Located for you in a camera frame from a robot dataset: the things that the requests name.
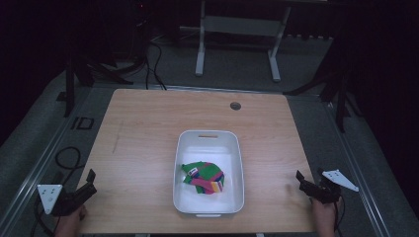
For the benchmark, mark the green and pink striped cloth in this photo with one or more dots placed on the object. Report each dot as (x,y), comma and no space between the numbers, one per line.
(205,177)

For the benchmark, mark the person's left hand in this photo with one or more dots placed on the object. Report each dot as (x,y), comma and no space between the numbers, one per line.
(70,223)

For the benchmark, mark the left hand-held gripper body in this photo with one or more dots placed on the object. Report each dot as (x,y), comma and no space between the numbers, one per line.
(66,200)

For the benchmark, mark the white plastic basin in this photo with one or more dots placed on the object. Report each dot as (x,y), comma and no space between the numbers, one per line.
(209,173)

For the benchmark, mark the black tripod stand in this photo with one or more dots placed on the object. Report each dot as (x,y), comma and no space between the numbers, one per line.
(332,82)
(89,69)

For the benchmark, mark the white metal desk frame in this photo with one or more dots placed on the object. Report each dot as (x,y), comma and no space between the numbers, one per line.
(242,36)

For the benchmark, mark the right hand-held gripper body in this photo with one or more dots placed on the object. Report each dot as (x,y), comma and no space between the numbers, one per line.
(324,189)

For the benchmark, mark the person's right hand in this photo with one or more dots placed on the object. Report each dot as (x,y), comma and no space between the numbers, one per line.
(324,215)

